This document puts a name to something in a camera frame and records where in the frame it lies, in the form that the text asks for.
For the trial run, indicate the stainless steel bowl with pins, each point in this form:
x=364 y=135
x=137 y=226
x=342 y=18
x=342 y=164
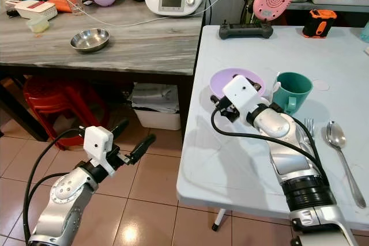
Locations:
x=90 y=40

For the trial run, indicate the steel spoon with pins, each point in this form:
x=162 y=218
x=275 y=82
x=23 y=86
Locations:
x=335 y=133

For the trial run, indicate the white folding table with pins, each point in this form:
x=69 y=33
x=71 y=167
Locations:
x=230 y=165

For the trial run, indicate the white bin with bag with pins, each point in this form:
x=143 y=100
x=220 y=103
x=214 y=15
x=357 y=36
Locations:
x=157 y=108

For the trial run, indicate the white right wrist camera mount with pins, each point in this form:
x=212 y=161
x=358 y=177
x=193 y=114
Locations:
x=239 y=92

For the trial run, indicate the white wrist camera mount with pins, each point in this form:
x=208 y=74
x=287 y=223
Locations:
x=98 y=144
x=239 y=92

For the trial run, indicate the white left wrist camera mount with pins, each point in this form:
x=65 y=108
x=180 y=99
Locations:
x=98 y=144

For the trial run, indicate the grey wood-top counter table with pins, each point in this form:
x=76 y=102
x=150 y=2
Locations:
x=150 y=50

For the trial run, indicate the orange and black device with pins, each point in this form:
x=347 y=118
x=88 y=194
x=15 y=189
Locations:
x=319 y=22

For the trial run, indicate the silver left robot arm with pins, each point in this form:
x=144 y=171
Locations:
x=63 y=200

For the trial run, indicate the red plastic stool stack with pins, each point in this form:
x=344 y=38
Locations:
x=55 y=108

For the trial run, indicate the teal plastic mug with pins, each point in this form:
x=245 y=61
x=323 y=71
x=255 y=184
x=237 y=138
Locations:
x=293 y=89

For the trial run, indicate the white lidded food box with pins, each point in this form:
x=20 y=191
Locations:
x=36 y=9

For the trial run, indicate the orange packet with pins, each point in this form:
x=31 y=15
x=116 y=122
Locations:
x=57 y=4

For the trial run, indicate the small pale green cup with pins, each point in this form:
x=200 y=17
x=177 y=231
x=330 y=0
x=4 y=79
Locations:
x=38 y=24

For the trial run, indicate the steel fork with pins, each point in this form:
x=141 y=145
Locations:
x=309 y=128

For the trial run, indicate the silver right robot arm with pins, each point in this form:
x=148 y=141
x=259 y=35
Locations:
x=294 y=154

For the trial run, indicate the black handheld controller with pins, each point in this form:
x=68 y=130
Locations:
x=245 y=30

